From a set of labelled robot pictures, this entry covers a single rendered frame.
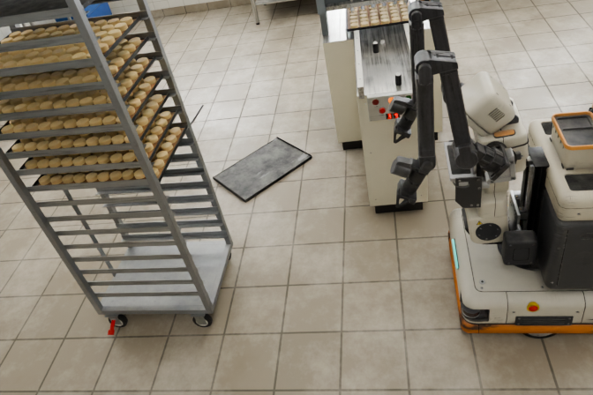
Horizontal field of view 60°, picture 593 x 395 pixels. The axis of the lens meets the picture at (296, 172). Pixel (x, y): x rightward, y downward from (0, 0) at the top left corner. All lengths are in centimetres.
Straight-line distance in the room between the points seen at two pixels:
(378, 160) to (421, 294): 74
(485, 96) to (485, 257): 88
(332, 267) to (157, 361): 102
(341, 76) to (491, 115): 156
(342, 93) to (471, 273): 152
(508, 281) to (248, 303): 130
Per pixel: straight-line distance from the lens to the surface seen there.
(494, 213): 229
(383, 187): 299
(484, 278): 247
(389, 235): 302
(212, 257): 293
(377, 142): 280
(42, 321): 334
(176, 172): 269
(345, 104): 347
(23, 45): 205
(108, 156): 227
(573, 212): 212
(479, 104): 196
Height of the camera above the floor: 216
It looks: 37 degrees down
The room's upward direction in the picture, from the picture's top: 13 degrees counter-clockwise
